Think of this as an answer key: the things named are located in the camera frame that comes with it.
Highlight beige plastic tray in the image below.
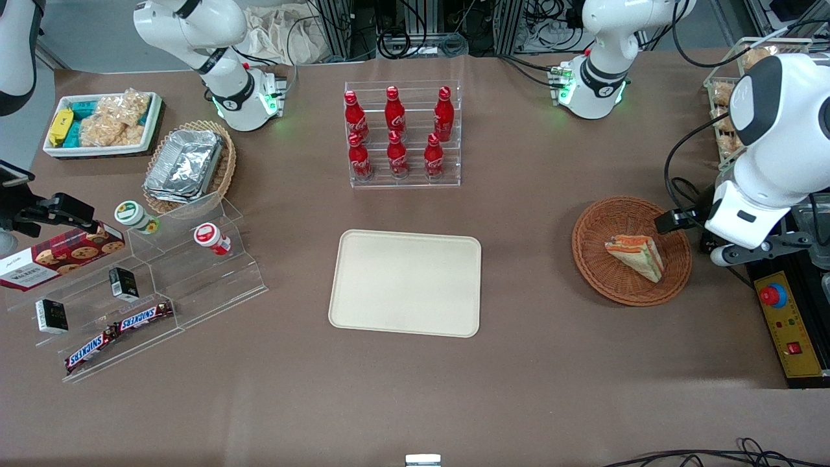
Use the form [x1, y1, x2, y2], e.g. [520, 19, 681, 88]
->
[327, 228, 483, 339]

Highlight black floor cables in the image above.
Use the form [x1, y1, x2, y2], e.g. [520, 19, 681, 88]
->
[602, 437, 830, 467]

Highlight cream cloth bag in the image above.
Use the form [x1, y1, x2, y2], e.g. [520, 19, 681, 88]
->
[243, 5, 326, 66]

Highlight triangular sandwich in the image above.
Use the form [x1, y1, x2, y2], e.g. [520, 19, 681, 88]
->
[604, 234, 665, 284]

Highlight red lid white cup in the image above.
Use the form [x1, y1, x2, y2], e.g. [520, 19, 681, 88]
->
[193, 222, 232, 256]

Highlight yellow control panel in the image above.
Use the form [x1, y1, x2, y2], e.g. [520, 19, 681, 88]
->
[753, 270, 826, 380]

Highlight red emergency stop button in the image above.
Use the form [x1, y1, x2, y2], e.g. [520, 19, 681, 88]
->
[759, 282, 789, 310]

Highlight aluminium foil tray stack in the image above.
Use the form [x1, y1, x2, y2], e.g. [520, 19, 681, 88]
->
[143, 128, 226, 204]

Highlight yellow snack packet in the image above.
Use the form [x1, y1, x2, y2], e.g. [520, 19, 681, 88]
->
[47, 107, 75, 149]

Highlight clear acrylic stepped stand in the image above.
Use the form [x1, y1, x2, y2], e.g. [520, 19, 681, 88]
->
[5, 190, 269, 385]

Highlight green lid white cup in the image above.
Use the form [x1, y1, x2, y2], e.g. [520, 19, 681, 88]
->
[114, 200, 161, 236]

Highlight oval light wicker basket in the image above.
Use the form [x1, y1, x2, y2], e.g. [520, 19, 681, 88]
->
[141, 119, 239, 217]

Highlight aluminium profile frame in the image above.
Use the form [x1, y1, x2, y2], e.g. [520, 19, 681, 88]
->
[494, 0, 527, 56]
[316, 0, 378, 63]

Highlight clear bag rice crackers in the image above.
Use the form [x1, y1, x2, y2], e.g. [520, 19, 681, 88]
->
[78, 114, 146, 148]
[96, 88, 152, 128]

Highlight clear acrylic bottle rack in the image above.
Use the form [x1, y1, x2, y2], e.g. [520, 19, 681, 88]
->
[343, 79, 463, 189]

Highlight white wire rack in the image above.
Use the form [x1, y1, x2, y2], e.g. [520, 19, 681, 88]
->
[703, 36, 815, 171]

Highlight small black box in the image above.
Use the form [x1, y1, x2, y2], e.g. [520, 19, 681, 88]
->
[108, 266, 140, 303]
[34, 298, 69, 335]

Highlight white rectangular snack box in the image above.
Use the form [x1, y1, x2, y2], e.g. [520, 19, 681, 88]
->
[42, 91, 165, 161]

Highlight snickers chocolate bar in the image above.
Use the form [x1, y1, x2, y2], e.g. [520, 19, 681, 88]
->
[114, 300, 175, 334]
[64, 326, 119, 374]

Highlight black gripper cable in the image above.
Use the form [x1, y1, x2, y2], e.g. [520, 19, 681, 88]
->
[663, 115, 741, 219]

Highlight red cookie box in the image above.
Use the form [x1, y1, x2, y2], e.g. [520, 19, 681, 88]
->
[0, 222, 126, 293]

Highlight black control box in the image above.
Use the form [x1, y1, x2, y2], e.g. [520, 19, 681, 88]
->
[745, 249, 830, 390]

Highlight bagged bread rolls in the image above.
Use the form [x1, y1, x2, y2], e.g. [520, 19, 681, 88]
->
[711, 80, 748, 161]
[741, 45, 780, 71]

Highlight round brown wicker basket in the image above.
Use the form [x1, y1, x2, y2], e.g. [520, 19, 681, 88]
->
[571, 195, 693, 307]

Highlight red cola bottle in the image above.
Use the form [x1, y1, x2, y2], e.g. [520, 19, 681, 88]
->
[347, 132, 374, 182]
[385, 85, 408, 139]
[343, 90, 371, 144]
[386, 130, 410, 180]
[433, 86, 455, 143]
[423, 132, 446, 180]

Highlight clear plastic container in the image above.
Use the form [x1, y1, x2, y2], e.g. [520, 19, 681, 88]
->
[787, 193, 830, 271]

